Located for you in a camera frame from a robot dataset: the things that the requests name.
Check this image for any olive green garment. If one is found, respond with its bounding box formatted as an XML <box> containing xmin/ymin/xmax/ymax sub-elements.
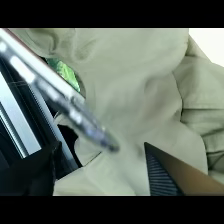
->
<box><xmin>9</xmin><ymin>27</ymin><xmax>224</xmax><ymax>197</ymax></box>

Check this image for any silver frame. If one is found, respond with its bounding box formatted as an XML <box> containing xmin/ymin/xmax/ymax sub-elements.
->
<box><xmin>0</xmin><ymin>71</ymin><xmax>43</xmax><ymax>159</ymax></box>

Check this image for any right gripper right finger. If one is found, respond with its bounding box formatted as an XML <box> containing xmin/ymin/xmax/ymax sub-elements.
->
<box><xmin>143</xmin><ymin>141</ymin><xmax>224</xmax><ymax>197</ymax></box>

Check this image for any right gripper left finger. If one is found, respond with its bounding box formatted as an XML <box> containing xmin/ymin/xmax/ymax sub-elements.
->
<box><xmin>19</xmin><ymin>141</ymin><xmax>63</xmax><ymax>197</ymax></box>

